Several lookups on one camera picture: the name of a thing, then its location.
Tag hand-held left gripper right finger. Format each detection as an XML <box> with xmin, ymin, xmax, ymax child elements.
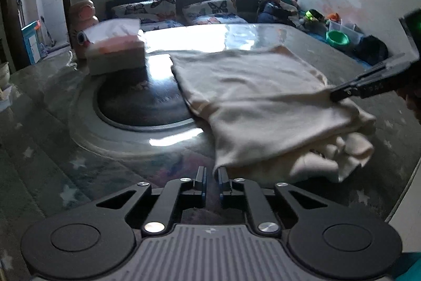
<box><xmin>217</xmin><ymin>167</ymin><xmax>326</xmax><ymax>236</ymax></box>

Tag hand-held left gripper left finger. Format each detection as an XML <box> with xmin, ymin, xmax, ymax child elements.
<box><xmin>95</xmin><ymin>166</ymin><xmax>208</xmax><ymax>236</ymax></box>

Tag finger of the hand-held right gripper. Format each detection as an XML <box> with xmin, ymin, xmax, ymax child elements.
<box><xmin>358</xmin><ymin>53</ymin><xmax>407</xmax><ymax>80</ymax></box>
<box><xmin>329</xmin><ymin>72</ymin><xmax>401</xmax><ymax>103</ymax></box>

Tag cream fleece garment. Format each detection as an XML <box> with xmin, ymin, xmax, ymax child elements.
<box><xmin>169</xmin><ymin>46</ymin><xmax>377</xmax><ymax>183</ymax></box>

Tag black backpack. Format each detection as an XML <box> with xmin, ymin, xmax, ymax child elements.
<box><xmin>355</xmin><ymin>35</ymin><xmax>389</xmax><ymax>66</ymax></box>

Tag clear plastic storage box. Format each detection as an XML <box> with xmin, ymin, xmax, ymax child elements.
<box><xmin>328</xmin><ymin>19</ymin><xmax>364</xmax><ymax>45</ymax></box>

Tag green plastic bowl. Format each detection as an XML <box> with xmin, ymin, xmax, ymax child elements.
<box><xmin>326</xmin><ymin>30</ymin><xmax>350</xmax><ymax>46</ymax></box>

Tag blue patterned mat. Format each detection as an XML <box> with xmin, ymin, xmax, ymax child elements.
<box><xmin>296</xmin><ymin>23</ymin><xmax>372</xmax><ymax>64</ymax></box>

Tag green and yellow toy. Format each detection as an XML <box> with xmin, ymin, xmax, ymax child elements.
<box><xmin>304</xmin><ymin>9</ymin><xmax>326</xmax><ymax>27</ymax></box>

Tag round black induction cooktop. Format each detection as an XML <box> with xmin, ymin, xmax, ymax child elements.
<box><xmin>94</xmin><ymin>70</ymin><xmax>198</xmax><ymax>132</ymax></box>

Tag white tissue box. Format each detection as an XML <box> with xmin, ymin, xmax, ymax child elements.
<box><xmin>84</xmin><ymin>19</ymin><xmax>147</xmax><ymax>76</ymax></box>

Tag small butterfly print pillow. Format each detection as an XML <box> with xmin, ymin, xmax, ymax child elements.
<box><xmin>182</xmin><ymin>0</ymin><xmax>249</xmax><ymax>26</ymax></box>

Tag large butterfly print pillow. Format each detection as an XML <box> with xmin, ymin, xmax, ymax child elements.
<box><xmin>110</xmin><ymin>0</ymin><xmax>185</xmax><ymax>32</ymax></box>

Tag pink water bottle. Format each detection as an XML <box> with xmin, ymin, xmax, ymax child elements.
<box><xmin>68</xmin><ymin>0</ymin><xmax>99</xmax><ymax>60</ymax></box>

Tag blue cardboard box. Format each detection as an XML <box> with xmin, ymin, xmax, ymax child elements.
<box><xmin>21</xmin><ymin>20</ymin><xmax>43</xmax><ymax>64</ymax></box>

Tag white ceramic bowl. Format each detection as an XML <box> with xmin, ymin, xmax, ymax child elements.
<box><xmin>0</xmin><ymin>62</ymin><xmax>10</xmax><ymax>91</ymax></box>

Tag brown wooden door frame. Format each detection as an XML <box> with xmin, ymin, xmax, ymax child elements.
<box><xmin>3</xmin><ymin>0</ymin><xmax>72</xmax><ymax>71</ymax></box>

